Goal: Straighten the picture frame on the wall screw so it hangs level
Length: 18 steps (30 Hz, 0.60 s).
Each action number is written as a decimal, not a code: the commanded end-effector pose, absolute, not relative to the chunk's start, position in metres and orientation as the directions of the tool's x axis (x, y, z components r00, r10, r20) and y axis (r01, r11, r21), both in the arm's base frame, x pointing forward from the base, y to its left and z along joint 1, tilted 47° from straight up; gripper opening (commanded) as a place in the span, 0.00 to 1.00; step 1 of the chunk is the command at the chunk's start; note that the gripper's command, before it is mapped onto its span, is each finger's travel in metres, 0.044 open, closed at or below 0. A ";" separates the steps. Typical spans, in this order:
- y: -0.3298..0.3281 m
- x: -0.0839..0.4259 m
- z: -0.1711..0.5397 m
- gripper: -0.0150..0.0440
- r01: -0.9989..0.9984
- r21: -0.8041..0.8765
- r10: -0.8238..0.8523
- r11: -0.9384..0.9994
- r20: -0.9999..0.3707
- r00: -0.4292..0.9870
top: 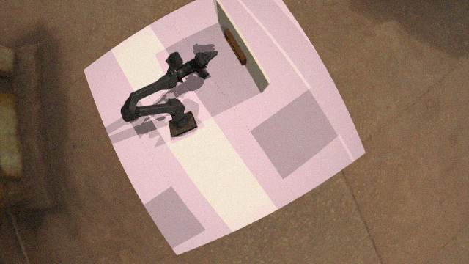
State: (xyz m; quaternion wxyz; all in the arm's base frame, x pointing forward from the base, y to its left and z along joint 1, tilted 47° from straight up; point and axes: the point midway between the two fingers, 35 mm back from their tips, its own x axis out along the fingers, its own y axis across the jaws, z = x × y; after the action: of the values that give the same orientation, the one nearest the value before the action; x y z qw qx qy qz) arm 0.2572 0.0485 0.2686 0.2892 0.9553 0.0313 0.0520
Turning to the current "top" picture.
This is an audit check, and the brown wooden picture frame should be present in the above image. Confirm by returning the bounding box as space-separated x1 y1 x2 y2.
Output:
224 29 247 65

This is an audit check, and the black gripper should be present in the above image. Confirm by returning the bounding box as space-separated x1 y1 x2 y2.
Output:
185 51 218 73

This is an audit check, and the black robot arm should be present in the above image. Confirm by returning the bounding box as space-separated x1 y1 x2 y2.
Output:
121 52 209 130

